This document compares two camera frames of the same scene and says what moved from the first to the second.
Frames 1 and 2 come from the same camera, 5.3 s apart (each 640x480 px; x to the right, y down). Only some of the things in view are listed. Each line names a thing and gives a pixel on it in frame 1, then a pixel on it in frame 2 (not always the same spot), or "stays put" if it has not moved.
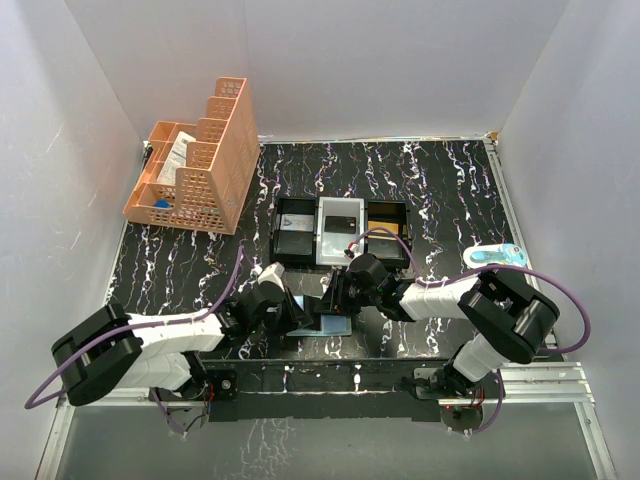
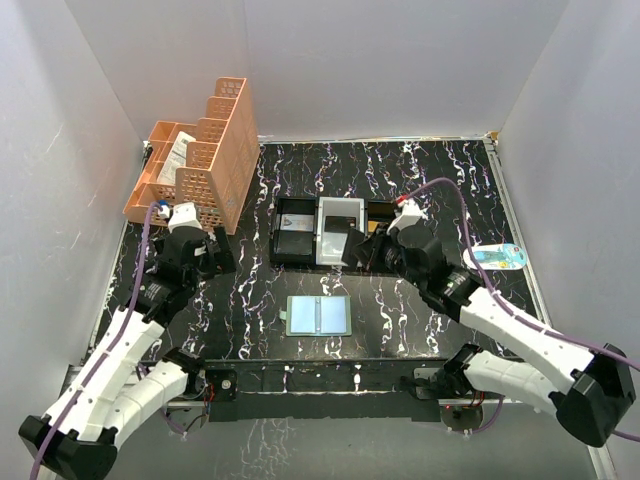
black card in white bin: [340, 224] stays put
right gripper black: [334, 301] to [370, 251]
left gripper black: [295, 316] to [221, 258]
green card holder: [330, 325] stays put
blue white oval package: [495, 254] stays put
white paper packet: [176, 158] stays put
